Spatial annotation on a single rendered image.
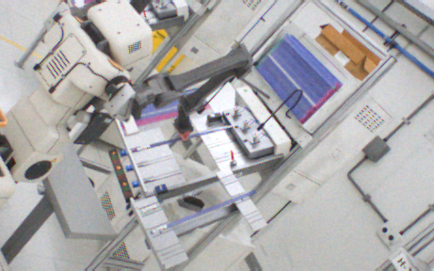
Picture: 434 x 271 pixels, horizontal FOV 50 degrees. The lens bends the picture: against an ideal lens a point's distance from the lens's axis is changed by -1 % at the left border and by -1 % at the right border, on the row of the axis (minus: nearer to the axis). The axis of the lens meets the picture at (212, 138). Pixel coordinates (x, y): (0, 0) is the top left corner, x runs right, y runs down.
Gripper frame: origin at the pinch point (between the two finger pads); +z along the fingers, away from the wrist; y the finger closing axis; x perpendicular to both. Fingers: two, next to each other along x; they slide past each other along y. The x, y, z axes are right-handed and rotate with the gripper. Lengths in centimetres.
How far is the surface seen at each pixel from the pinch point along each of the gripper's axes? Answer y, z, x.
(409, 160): 9, 85, -174
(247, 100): 18.8, 1.9, -42.4
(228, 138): 2.0, 10.1, -24.4
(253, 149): -15.0, 4.4, -30.4
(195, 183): -20.9, 10.7, 2.1
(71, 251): 7, 70, 67
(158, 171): -7.4, 10.4, 15.9
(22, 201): 36, 52, 86
